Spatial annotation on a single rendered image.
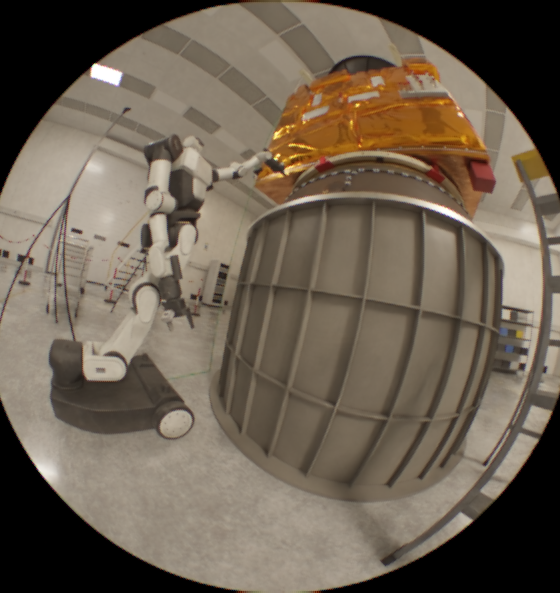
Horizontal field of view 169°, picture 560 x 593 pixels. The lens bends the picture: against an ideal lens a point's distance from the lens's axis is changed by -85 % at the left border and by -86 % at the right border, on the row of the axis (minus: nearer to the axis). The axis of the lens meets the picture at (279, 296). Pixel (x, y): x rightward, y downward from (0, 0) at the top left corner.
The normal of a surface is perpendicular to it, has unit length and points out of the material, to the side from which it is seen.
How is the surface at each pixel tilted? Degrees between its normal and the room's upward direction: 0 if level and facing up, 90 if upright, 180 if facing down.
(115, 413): 90
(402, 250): 90
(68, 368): 90
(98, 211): 90
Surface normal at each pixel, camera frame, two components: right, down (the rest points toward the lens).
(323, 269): -0.58, -0.16
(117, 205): 0.77, 0.14
